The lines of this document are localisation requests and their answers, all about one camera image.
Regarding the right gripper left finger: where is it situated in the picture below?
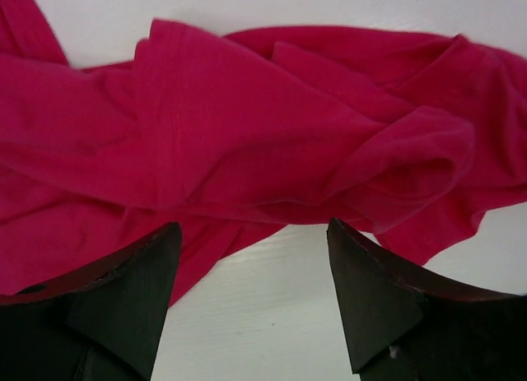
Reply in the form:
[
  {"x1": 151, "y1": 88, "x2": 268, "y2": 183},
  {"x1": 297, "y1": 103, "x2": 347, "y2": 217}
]
[{"x1": 1, "y1": 223, "x2": 182, "y2": 380}]

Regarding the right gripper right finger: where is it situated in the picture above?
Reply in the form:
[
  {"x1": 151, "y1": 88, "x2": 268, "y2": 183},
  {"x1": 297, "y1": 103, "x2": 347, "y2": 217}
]
[{"x1": 327, "y1": 219, "x2": 526, "y2": 381}]

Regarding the pink t-shirt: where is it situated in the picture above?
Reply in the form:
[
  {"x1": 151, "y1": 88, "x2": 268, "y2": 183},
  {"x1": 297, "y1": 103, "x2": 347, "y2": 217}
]
[{"x1": 1, "y1": 0, "x2": 526, "y2": 300}]

